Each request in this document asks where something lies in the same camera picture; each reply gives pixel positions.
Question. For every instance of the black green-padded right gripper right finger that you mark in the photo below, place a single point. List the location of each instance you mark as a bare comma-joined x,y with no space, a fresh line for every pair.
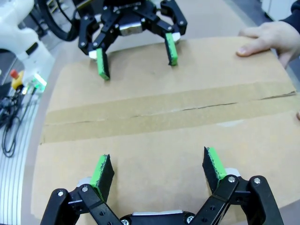
211,168

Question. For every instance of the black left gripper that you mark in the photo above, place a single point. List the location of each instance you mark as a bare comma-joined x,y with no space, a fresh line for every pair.
130,14

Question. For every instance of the large brown cardboard box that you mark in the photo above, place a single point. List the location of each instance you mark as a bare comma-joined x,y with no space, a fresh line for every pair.
164,82

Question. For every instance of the person's right hand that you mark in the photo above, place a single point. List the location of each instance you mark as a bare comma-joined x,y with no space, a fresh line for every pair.
276,35

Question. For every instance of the white cabinet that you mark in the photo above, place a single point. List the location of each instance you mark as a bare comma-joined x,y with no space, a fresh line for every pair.
276,7

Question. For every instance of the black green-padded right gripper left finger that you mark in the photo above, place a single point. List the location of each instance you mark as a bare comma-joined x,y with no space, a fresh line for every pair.
103,174

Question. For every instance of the dark sleeved right forearm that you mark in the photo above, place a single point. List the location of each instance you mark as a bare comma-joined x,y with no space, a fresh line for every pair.
295,16

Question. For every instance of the clear green-lit connector block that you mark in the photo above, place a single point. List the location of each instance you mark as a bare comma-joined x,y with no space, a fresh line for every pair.
37,82

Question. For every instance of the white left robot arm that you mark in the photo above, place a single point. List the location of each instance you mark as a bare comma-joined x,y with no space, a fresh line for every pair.
21,37

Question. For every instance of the yellow red emergency stop button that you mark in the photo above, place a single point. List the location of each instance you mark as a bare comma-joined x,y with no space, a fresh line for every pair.
16,80

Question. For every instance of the person's left hand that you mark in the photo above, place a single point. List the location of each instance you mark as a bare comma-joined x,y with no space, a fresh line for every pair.
298,116

